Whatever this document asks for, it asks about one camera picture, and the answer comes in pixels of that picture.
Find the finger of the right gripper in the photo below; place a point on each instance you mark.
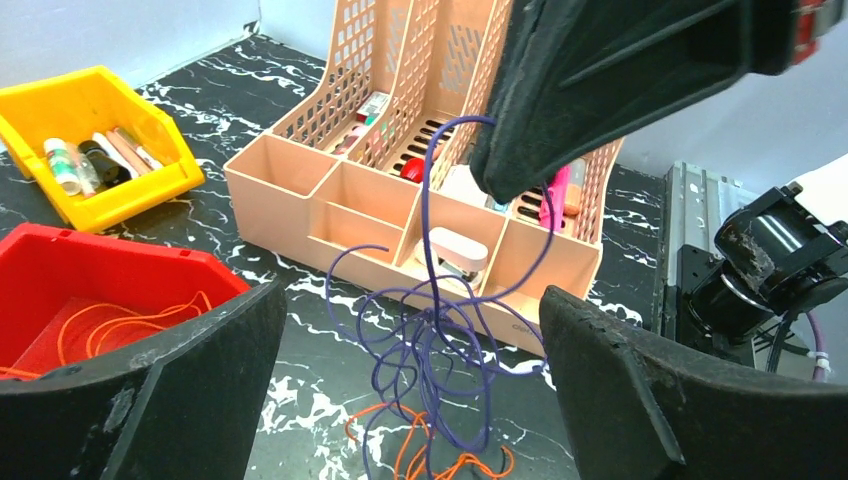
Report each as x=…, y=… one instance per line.
x=581, y=74

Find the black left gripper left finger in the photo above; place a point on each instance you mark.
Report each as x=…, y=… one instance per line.
x=181, y=404

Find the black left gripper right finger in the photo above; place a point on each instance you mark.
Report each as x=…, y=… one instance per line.
x=639, y=406

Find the pink item in organizer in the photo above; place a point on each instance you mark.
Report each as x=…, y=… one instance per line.
x=552, y=209

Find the red plastic bin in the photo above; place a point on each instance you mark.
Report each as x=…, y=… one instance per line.
x=68, y=296

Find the red marker in organizer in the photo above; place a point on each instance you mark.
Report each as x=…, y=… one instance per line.
x=413, y=170

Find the white eraser in organizer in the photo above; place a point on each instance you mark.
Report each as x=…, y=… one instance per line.
x=459, y=262

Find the pink desk organizer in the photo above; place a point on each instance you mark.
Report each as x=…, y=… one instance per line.
x=321, y=186

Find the orange-yellow plastic bin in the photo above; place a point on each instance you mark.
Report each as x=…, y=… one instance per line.
x=75, y=106

